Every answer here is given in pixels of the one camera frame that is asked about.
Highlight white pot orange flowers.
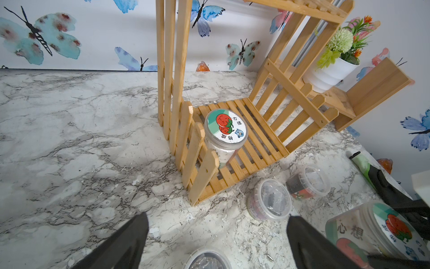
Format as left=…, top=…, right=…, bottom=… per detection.
left=302, top=16, right=381, bottom=94

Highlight clear tub red seeds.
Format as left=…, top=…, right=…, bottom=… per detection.
left=286, top=164, right=331, bottom=200

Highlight green seed packet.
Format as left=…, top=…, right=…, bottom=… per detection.
left=346, top=151, right=412, bottom=205

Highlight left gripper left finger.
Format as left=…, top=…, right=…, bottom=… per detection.
left=73, top=213, right=150, bottom=269

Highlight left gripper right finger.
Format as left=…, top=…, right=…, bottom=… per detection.
left=286, top=216, right=358, bottom=269

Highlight two-tier bamboo slat shelf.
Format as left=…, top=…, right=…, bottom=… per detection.
left=156, top=1, right=355, bottom=206

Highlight clear tub purple seeds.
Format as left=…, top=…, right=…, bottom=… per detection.
left=246, top=179, right=292, bottom=221

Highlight tilted wooden corner shelf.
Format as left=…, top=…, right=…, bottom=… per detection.
left=256, top=56, right=414, bottom=132

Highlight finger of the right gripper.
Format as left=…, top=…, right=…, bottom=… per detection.
left=367, top=255, right=430, bottom=269
left=368, top=166, right=430, bottom=241

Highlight tomato seed jar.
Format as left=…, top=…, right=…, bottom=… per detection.
left=325, top=201, right=430, bottom=269
left=204, top=109, right=249, bottom=168

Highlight clear tub dark seeds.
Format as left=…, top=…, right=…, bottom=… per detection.
left=183, top=248, right=232, bottom=269

